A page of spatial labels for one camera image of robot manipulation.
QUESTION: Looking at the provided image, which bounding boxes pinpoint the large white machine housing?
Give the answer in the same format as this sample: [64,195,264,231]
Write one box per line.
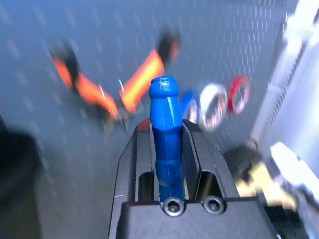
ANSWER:
[249,0,319,155]

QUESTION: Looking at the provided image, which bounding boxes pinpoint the blue tape roll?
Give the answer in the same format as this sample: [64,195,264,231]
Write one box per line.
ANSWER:
[182,87,201,126]

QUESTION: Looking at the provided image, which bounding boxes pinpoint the grey perforated pegboard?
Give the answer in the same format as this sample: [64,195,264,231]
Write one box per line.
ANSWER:
[0,0,296,239]

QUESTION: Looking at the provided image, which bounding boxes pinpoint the red tape roll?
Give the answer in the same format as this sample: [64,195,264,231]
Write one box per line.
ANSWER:
[228,75,252,116]

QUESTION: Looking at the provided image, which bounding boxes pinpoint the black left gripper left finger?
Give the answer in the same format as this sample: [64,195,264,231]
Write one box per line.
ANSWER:
[108,119,154,239]

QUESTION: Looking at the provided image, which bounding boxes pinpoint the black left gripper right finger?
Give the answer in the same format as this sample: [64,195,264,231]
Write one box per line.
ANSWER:
[182,119,242,201]

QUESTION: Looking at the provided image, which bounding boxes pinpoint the orange black handled pliers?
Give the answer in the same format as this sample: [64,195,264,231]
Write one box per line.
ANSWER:
[48,23,182,131]

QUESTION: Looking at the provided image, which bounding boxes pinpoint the white tape roll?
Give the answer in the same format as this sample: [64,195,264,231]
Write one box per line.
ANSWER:
[198,83,229,133]

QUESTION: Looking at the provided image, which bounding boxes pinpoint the blue handled screwdriver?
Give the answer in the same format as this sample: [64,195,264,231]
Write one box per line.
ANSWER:
[148,75,187,203]

